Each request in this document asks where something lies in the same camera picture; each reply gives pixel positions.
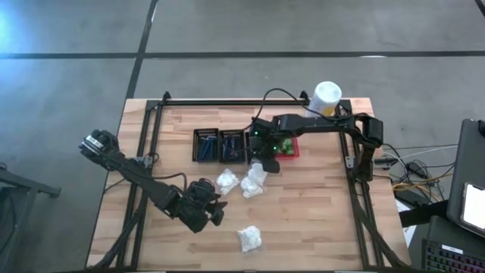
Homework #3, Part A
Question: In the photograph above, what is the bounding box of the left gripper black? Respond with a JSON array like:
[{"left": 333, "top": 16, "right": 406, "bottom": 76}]
[{"left": 175, "top": 177, "right": 229, "bottom": 234}]

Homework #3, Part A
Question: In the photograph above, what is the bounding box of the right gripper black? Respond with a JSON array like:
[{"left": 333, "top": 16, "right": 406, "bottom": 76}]
[{"left": 248, "top": 116, "right": 283, "bottom": 174}]

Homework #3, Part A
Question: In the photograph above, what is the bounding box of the dark blue toothbrush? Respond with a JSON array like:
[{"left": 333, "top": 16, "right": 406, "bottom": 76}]
[
  {"left": 206, "top": 136, "right": 218, "bottom": 161},
  {"left": 199, "top": 136, "right": 210, "bottom": 162}
]

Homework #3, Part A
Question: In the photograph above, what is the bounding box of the red plastic basket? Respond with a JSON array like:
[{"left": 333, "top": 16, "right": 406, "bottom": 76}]
[{"left": 274, "top": 136, "right": 301, "bottom": 160}]

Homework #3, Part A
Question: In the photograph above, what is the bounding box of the white yellow wipes canister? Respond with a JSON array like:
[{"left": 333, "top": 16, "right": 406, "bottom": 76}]
[{"left": 305, "top": 80, "right": 343, "bottom": 119}]

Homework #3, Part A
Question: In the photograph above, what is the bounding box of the black power adapter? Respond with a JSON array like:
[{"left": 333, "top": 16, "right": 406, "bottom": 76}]
[{"left": 393, "top": 188, "right": 420, "bottom": 208}]

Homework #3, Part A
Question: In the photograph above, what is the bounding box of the white paper sheet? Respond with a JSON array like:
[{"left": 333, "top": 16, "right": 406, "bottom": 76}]
[{"left": 395, "top": 200, "right": 418, "bottom": 247}]

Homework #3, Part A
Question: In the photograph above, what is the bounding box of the black laptop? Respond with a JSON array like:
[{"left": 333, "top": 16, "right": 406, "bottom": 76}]
[{"left": 446, "top": 118, "right": 485, "bottom": 238}]

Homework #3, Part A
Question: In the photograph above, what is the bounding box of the black floor stand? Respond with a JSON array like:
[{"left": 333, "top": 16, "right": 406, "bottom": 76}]
[{"left": 0, "top": 165, "right": 61, "bottom": 273}]

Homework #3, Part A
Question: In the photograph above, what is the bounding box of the backlit keyboard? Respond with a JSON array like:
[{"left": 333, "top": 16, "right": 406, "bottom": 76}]
[{"left": 421, "top": 238, "right": 485, "bottom": 273}]

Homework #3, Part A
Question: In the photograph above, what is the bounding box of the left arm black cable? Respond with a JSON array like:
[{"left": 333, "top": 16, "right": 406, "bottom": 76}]
[{"left": 150, "top": 171, "right": 189, "bottom": 191}]

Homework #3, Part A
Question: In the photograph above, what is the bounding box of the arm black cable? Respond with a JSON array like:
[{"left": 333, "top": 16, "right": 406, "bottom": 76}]
[
  {"left": 150, "top": 171, "right": 189, "bottom": 191},
  {"left": 249, "top": 87, "right": 316, "bottom": 132}
]

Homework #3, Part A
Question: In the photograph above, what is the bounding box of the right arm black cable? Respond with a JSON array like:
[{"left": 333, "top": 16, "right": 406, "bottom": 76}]
[{"left": 249, "top": 87, "right": 316, "bottom": 132}]

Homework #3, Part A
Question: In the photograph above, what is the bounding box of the black metal table frame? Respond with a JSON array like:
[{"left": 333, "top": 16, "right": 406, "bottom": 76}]
[{"left": 86, "top": 90, "right": 416, "bottom": 273}]

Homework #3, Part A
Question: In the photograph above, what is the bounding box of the yellow cable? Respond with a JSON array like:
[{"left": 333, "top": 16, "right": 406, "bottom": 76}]
[{"left": 392, "top": 177, "right": 440, "bottom": 193}]

